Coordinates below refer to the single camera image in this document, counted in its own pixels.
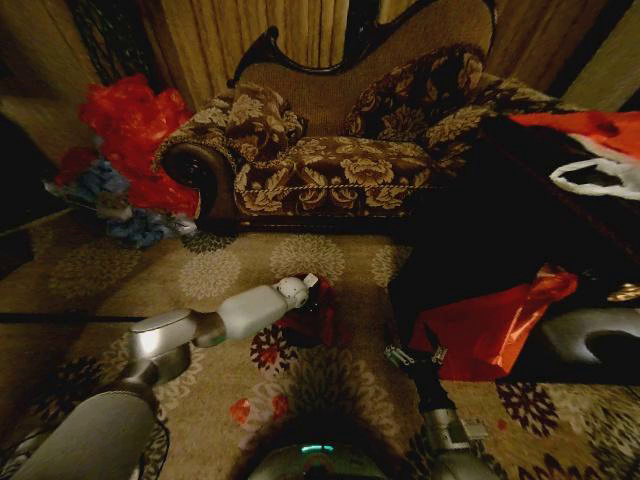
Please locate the white plastic bag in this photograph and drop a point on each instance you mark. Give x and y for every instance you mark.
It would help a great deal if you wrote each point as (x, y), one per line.
(620, 185)

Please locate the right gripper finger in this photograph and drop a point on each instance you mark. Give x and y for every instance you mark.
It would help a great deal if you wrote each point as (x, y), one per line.
(398, 356)
(438, 355)

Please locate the pale grey curved object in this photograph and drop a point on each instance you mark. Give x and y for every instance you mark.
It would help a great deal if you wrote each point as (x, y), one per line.
(565, 335)

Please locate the flat red plastic bag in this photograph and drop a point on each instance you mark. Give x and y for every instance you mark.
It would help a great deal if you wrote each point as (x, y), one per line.
(565, 127)

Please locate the dark wooden table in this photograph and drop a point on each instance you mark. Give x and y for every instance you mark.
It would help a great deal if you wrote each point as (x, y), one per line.
(550, 215)

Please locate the black trash bin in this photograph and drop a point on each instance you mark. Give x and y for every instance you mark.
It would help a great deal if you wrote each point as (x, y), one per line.
(450, 265)

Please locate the large floral brown cushion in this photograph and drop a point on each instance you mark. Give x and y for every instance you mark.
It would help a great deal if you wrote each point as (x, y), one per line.
(415, 95)

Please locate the pile of red plastic bags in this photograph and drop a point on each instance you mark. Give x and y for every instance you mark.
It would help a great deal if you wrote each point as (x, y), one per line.
(140, 135)

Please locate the dark red plastic bag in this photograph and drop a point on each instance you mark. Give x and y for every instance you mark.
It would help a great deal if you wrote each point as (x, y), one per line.
(330, 320)

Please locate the dark lace curtain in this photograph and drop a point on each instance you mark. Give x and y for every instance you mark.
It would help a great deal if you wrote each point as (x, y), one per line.
(112, 35)

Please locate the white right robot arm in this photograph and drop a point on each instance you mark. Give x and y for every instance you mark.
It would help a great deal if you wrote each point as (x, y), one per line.
(452, 462)

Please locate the small red plastic scrap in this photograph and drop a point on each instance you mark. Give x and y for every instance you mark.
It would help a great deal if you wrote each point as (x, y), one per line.
(280, 406)
(240, 411)

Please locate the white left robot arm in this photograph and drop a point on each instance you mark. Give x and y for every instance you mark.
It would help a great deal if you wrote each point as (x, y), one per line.
(100, 440)

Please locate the crumpled blue plastic bag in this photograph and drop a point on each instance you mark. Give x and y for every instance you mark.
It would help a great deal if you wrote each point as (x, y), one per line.
(102, 182)
(145, 227)

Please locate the small floral brown cushion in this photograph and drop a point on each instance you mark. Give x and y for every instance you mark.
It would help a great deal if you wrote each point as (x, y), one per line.
(260, 125)

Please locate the beige pleated curtain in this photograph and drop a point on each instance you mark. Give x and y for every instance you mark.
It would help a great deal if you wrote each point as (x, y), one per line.
(250, 40)

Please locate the floral brown chaise sofa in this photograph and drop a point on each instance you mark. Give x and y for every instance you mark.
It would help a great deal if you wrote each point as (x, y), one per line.
(350, 175)

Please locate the shiny red garbage bag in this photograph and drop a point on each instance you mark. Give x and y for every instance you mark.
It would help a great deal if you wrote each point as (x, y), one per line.
(480, 335)

